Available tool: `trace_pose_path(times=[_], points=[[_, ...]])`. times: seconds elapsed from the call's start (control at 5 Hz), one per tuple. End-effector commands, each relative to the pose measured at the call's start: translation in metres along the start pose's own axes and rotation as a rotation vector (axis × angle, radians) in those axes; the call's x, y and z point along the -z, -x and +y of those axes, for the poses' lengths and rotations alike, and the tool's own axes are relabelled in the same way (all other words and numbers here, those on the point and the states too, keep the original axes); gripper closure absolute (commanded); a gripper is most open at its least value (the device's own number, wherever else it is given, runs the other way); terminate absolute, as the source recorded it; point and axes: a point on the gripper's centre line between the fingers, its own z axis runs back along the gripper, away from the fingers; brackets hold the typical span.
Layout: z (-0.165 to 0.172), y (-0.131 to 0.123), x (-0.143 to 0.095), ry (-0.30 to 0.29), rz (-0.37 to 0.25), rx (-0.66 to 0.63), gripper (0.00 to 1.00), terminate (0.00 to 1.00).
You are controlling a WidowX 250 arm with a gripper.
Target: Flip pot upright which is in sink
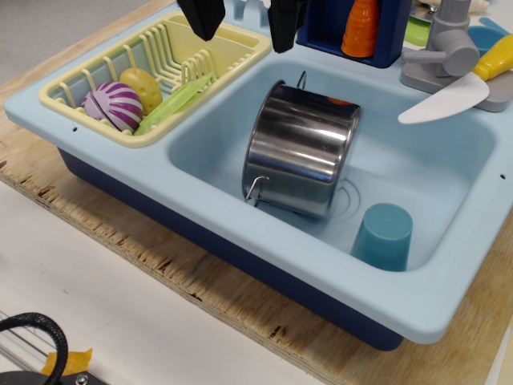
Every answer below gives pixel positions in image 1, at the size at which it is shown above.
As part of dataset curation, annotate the dark blue utensil holder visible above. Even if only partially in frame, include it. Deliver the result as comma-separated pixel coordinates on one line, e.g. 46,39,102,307
297,0,411,68

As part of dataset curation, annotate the yellow dish rack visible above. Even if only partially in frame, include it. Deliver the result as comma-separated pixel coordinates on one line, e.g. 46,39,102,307
38,11,271,148

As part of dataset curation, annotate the green toy dish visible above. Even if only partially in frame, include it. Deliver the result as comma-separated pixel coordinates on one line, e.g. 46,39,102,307
404,16,431,47

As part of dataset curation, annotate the teal plastic cup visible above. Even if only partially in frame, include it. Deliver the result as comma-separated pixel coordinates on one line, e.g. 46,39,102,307
350,203,414,272

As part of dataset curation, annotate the wooden plywood board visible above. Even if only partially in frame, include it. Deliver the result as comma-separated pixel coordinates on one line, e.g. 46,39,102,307
0,0,513,385

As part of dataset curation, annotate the orange toy carrot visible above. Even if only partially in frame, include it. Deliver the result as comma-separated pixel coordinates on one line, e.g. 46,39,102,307
341,0,380,58

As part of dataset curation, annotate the stainless steel pot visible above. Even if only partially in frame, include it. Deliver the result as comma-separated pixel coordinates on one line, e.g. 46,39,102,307
241,75,362,219

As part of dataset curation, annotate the grey toy faucet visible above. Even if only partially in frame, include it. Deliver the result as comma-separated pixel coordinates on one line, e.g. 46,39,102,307
400,1,512,112

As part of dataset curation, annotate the yellow tape piece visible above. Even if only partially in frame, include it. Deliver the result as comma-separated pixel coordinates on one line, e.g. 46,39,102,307
40,348,93,376

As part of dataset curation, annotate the purple striped toy vegetable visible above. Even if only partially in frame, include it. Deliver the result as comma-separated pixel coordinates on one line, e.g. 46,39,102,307
81,81,143,133

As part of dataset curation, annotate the yellow handled toy knife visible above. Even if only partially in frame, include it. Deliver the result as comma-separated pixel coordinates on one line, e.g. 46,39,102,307
398,34,512,124

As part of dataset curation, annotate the light blue toy cup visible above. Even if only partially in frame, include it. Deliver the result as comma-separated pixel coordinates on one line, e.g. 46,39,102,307
467,17,510,56

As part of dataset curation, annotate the black cable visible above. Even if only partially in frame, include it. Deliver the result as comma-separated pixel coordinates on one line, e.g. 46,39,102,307
0,312,70,385

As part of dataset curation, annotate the green toy plate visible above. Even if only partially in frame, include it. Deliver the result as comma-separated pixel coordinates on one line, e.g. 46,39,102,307
134,75,211,136

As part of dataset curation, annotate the yellow toy potato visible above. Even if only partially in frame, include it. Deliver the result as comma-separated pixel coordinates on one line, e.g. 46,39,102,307
119,67,163,116

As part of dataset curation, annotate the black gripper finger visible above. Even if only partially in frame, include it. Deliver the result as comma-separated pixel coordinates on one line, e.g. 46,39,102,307
268,0,309,54
177,0,225,41

